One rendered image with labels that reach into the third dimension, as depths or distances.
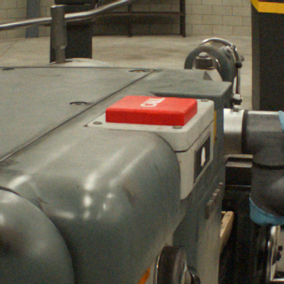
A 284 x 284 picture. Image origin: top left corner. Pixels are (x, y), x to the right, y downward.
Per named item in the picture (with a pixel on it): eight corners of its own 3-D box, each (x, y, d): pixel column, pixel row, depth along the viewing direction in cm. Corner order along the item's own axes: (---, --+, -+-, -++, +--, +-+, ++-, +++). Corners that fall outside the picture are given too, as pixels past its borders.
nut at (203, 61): (211, 70, 169) (211, 54, 168) (193, 69, 170) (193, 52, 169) (214, 68, 173) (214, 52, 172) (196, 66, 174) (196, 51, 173)
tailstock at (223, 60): (235, 154, 217) (236, 47, 211) (164, 151, 222) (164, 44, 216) (248, 132, 246) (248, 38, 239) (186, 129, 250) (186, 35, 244)
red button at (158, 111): (183, 138, 60) (183, 111, 60) (104, 134, 62) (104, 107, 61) (198, 122, 66) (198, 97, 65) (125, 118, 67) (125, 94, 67)
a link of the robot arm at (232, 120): (239, 159, 132) (241, 109, 131) (213, 158, 133) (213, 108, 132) (245, 149, 139) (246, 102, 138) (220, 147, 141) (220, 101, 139)
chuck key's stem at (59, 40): (55, 84, 112) (50, 6, 110) (54, 83, 114) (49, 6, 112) (70, 82, 112) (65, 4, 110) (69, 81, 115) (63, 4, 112)
